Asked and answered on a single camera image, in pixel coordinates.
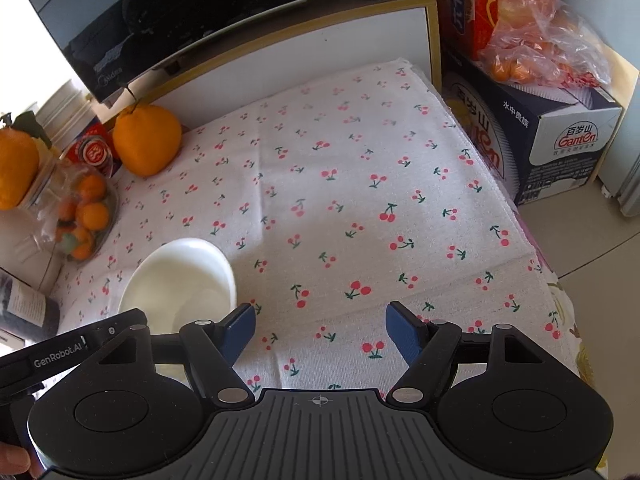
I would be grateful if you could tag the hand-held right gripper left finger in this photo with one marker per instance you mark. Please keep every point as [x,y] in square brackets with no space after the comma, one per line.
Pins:
[240,332]

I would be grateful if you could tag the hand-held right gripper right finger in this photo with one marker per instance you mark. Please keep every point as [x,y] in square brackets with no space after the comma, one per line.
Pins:
[405,332]

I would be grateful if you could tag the white bowl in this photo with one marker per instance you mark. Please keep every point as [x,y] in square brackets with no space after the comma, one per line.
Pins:
[180,285]

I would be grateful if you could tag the person's left hand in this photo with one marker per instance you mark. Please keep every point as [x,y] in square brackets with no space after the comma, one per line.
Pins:
[12,460]

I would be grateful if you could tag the clear jar of dark grains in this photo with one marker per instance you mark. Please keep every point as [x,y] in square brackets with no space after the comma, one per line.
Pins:
[25,305]

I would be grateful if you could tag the glass jar of small oranges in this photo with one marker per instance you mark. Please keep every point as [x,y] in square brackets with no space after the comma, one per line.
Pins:
[85,215]

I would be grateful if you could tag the cherry print tablecloth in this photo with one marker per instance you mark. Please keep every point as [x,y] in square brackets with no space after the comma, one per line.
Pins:
[350,185]

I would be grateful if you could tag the large orange with leaves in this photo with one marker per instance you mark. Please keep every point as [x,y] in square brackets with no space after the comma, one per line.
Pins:
[15,170]

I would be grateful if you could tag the red round-label packet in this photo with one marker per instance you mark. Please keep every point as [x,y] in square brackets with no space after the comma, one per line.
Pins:
[95,152]

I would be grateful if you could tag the dark blue water carton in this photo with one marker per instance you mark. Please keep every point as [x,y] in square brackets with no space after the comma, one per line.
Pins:
[565,140]

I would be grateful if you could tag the white wood-trimmed cabinet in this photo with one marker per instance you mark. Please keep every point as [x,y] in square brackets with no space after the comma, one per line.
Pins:
[300,42]

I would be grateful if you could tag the plastic bag of oranges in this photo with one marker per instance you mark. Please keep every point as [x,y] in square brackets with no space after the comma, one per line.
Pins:
[545,45]

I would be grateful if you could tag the black microwave oven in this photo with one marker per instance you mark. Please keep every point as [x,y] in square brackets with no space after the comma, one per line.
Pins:
[150,20]

